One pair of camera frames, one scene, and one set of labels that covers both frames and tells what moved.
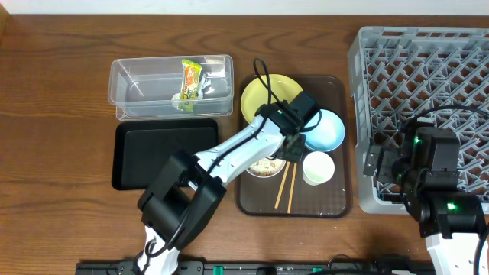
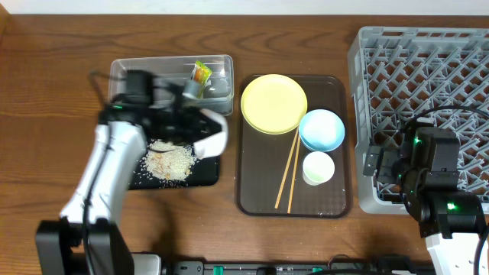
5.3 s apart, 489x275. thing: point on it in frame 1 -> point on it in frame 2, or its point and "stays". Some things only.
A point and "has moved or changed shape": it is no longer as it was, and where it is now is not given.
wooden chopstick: x=282 y=185 stays
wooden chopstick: x=290 y=195 stays
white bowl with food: x=267 y=167 -> x=215 y=145
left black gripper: x=293 y=149 -> x=185 y=124
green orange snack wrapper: x=189 y=85 has moved or changed shape
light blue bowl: x=328 y=135 stays
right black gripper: x=374 y=161 stays
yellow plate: x=255 y=94 stays
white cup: x=318 y=167 stays
